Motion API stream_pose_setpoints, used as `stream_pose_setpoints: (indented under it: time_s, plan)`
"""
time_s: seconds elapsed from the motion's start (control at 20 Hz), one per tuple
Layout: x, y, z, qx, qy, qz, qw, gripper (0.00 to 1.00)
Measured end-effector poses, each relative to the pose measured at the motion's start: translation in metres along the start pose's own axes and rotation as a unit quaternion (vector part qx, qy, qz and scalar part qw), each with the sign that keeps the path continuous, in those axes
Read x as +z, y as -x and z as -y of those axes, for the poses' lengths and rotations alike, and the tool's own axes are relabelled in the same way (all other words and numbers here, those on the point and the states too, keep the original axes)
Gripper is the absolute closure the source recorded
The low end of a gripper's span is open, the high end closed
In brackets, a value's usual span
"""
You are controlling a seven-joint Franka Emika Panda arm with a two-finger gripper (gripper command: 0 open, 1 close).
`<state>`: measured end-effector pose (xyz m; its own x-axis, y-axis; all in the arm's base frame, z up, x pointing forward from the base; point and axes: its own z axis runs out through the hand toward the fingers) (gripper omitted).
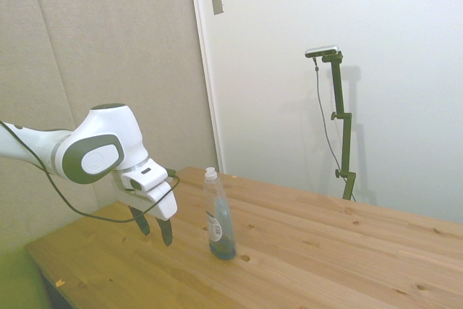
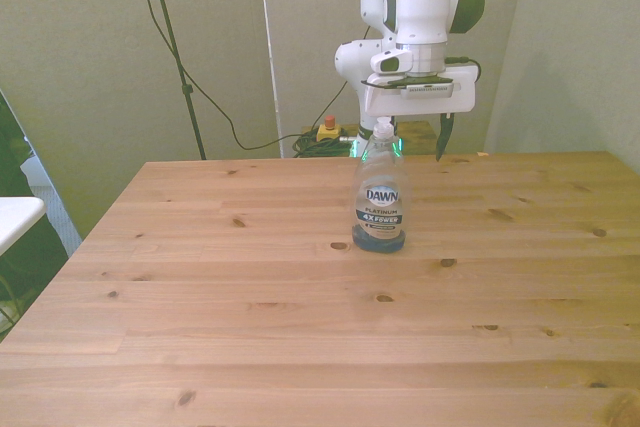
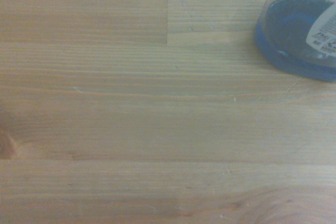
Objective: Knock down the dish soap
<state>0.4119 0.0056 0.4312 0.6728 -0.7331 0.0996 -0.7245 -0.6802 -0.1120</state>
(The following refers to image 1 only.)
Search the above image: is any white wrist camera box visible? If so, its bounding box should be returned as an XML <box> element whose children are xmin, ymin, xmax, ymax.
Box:
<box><xmin>120</xmin><ymin>161</ymin><xmax>169</xmax><ymax>193</ymax></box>

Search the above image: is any silver exterior camera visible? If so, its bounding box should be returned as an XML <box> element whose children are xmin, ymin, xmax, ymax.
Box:
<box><xmin>305</xmin><ymin>44</ymin><xmax>340</xmax><ymax>59</ymax></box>

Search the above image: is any white door frame trim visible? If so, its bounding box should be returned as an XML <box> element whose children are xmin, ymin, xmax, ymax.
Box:
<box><xmin>187</xmin><ymin>0</ymin><xmax>226</xmax><ymax>174</ymax></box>

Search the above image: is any dark green camera stand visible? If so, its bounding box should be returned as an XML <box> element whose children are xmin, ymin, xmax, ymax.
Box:
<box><xmin>321</xmin><ymin>51</ymin><xmax>357</xmax><ymax>201</ymax></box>

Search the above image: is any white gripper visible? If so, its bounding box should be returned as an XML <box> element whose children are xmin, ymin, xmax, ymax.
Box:
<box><xmin>111</xmin><ymin>172</ymin><xmax>178</xmax><ymax>248</ymax></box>

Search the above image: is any clear dish soap bottle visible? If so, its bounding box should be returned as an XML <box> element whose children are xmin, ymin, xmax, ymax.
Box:
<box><xmin>203</xmin><ymin>166</ymin><xmax>238</xmax><ymax>261</ymax></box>

